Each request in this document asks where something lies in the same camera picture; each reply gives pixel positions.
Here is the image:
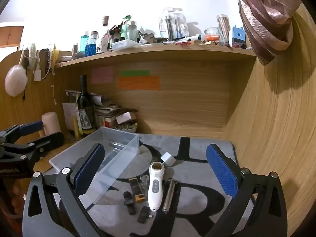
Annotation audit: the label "black clip microphone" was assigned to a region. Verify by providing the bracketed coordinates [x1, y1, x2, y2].
[123, 191, 136, 215]

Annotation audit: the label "glass bottle with blue liquid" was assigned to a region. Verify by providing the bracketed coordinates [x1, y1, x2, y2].
[85, 31, 99, 57]

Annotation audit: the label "green sticky note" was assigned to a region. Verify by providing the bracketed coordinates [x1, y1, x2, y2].
[120, 70, 150, 77]

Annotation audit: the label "grey mat with black letters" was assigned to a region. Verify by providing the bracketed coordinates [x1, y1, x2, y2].
[59, 133, 255, 237]

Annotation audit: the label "brown hanging fabric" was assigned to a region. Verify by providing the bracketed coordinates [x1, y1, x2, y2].
[238, 0, 303, 66]

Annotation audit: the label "white bowl of trinkets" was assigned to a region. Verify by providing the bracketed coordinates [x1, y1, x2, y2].
[115, 123, 138, 134]

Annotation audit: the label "rolled printed paper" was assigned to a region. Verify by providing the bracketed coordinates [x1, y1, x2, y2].
[65, 90, 104, 104]

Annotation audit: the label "clear blister packs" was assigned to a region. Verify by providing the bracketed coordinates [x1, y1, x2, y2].
[159, 7, 189, 40]

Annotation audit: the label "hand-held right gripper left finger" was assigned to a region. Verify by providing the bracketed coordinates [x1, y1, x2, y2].
[22, 143, 105, 237]

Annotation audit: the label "teal plastic bottle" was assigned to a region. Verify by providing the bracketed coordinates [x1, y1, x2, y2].
[80, 31, 89, 54]

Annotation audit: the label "beige plastic cup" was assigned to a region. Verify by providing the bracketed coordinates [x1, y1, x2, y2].
[41, 112, 61, 137]

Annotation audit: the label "stack of books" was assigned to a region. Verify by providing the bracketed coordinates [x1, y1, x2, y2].
[95, 101, 124, 129]

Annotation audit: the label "white charger cube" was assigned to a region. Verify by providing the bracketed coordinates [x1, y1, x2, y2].
[160, 152, 176, 167]

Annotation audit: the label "white fluffy hanging brush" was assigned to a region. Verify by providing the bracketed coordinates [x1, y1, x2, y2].
[27, 43, 37, 68]

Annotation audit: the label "pink sticky note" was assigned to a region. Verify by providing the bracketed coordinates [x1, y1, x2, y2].
[92, 66, 114, 84]

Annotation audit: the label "small white paper box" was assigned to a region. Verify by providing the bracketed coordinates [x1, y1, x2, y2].
[116, 112, 133, 125]

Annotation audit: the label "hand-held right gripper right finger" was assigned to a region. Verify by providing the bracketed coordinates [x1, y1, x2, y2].
[206, 143, 288, 237]

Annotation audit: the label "wooden shelf board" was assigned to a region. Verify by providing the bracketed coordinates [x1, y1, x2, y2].
[54, 43, 257, 69]

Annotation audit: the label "handwritten white note paper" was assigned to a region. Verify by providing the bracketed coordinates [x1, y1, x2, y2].
[62, 103, 79, 130]

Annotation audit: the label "orange sticky note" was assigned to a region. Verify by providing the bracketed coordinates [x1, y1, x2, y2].
[118, 76, 160, 90]

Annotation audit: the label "green pump bottle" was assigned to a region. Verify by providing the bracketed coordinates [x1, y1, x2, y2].
[120, 15, 132, 40]

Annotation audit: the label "blue and white box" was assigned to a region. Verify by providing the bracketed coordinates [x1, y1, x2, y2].
[229, 25, 247, 49]

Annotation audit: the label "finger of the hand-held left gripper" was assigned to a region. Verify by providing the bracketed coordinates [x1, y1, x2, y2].
[0, 120, 44, 144]
[21, 131, 65, 165]

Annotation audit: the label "short glass jar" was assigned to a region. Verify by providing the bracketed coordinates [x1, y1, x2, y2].
[204, 27, 224, 44]

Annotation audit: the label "yellow and black lighter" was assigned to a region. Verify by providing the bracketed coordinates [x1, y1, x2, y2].
[128, 178, 145, 203]

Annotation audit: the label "white printed mug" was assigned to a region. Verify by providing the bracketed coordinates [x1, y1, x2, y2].
[96, 38, 109, 54]

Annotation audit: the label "black lace strap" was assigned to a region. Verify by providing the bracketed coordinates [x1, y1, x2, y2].
[41, 49, 53, 78]

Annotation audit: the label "person's left hand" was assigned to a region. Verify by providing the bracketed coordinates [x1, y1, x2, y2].
[10, 184, 26, 211]

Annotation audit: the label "silver metal cylinder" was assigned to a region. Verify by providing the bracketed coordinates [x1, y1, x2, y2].
[162, 178, 177, 213]

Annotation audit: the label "small black adapter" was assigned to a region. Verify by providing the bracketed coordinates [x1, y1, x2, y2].
[137, 206, 155, 224]

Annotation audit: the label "clear plastic storage bin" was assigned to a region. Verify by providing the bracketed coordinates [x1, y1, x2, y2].
[49, 126, 140, 205]

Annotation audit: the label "dark wine bottle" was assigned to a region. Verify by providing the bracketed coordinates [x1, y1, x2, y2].
[77, 75, 97, 139]

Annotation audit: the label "clear lidded plastic box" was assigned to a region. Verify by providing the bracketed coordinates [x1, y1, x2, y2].
[112, 39, 141, 51]

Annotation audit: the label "white fluffy puff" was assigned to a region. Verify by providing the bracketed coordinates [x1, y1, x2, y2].
[4, 65, 27, 97]

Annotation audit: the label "white handheld facial massager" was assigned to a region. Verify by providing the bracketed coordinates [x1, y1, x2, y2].
[148, 162, 165, 211]

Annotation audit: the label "glass bottle with cork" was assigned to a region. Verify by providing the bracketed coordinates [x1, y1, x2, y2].
[102, 15, 111, 50]

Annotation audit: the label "wooden cabinet door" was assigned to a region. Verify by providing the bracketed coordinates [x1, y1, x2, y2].
[0, 25, 24, 47]

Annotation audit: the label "pale green bottle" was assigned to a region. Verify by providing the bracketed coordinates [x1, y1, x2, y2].
[127, 20, 138, 40]

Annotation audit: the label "tall glass jar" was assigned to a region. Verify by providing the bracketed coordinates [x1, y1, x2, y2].
[216, 14, 231, 45]

